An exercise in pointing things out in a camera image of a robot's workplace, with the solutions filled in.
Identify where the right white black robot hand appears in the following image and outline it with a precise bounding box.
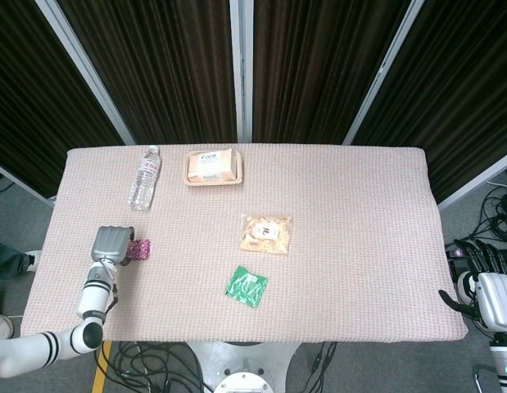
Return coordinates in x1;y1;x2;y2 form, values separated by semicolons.
437;239;507;333

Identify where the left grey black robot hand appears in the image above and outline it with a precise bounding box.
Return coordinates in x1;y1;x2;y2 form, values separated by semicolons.
91;224;137;268

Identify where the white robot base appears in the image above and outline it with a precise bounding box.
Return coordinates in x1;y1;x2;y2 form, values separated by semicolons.
187;341;303;393

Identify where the clear plastic water bottle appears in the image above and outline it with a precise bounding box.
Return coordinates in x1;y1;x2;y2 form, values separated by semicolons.
127;145;162;212

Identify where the white shoe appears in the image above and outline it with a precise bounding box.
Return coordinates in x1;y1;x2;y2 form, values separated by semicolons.
0;313;15;341
25;250;43;273

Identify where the dark green trouser leg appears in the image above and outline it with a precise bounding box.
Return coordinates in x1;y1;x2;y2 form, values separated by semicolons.
0;240;29;280

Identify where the peach tissue pack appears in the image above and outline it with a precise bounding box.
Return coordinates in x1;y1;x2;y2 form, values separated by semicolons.
187;149;237;183

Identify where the green foil sachet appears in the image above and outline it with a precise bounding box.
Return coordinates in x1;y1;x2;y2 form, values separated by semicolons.
224;264;269;309

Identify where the beige rectangular tray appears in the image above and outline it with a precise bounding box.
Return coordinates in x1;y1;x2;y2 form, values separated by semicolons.
182;147;244;187

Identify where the clear snack bag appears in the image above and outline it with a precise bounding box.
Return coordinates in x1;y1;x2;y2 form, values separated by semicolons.
239;213;292;255

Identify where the pink woven tablecloth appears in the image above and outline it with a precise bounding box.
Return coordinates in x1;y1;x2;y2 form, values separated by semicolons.
20;142;469;343

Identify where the dark brown curtain panel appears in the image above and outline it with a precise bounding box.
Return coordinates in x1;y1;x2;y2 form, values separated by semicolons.
353;0;507;202
252;0;414;145
58;0;238;145
0;0;125;198

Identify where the black floor cable bundle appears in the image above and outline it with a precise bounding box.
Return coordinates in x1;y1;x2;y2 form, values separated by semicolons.
95;341;215;393
461;169;507;249

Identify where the grey partition bottom rail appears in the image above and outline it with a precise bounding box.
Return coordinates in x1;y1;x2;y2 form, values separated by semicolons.
0;159;58;205
437;149;507;211

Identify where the grey partition post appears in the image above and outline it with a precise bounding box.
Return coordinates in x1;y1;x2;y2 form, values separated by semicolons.
34;0;137;146
342;0;426;146
229;0;255;144

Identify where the black cable with adapter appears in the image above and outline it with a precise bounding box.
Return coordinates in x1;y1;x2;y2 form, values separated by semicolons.
309;341;340;386

